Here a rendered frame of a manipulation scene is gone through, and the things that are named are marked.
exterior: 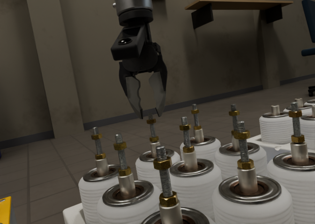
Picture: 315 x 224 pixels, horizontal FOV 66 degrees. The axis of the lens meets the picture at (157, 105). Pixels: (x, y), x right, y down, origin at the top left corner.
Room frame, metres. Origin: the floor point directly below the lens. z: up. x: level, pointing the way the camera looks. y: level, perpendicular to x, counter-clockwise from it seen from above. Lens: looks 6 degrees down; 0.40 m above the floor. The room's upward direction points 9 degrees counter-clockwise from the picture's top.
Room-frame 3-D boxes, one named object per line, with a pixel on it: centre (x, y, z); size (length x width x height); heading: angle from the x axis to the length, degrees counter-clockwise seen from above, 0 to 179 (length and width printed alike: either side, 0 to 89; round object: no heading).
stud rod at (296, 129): (0.35, -0.20, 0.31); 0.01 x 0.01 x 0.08
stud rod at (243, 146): (0.30, -0.10, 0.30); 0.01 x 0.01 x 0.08
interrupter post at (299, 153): (0.35, -0.20, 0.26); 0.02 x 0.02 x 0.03
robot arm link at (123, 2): (0.52, 0.02, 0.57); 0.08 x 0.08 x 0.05
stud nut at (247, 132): (0.30, -0.10, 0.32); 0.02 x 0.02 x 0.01; 15
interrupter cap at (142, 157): (0.50, 0.02, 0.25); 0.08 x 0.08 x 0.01
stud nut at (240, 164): (0.30, -0.10, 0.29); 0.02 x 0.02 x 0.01; 15
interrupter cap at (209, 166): (0.40, -0.04, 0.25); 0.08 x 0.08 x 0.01
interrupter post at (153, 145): (0.50, 0.02, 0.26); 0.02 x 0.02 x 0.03
